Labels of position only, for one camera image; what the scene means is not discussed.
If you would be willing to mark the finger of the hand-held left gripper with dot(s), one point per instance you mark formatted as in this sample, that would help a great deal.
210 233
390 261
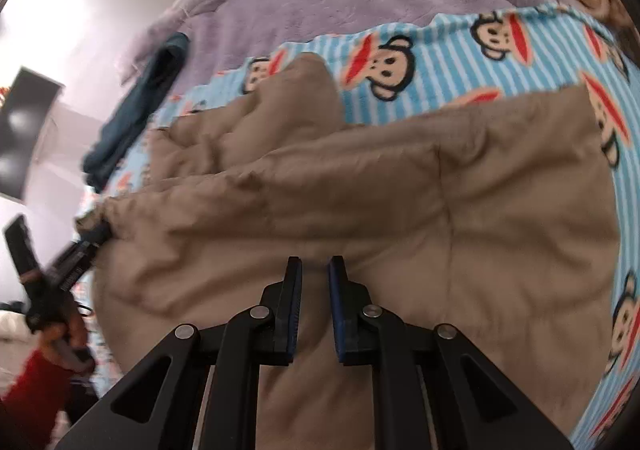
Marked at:
95 236

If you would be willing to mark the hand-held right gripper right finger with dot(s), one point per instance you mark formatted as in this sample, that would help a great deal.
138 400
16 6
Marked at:
336 310

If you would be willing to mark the person's left forearm red sleeve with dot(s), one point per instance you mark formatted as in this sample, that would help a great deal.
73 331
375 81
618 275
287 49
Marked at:
35 395

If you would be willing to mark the blue jeans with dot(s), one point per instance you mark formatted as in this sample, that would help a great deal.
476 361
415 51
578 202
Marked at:
135 114

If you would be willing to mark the flat screen television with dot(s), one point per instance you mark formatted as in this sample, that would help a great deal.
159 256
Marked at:
25 129

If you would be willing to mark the person's left hand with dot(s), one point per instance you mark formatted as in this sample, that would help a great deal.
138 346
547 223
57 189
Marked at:
70 340

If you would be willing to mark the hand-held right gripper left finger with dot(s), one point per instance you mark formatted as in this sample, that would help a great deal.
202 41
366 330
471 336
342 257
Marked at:
295 310

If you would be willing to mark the monkey print striped blanket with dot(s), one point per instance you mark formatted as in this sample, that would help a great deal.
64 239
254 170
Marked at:
425 59

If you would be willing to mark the tan puffer jacket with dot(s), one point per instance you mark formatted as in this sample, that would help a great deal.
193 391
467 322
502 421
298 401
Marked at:
450 230

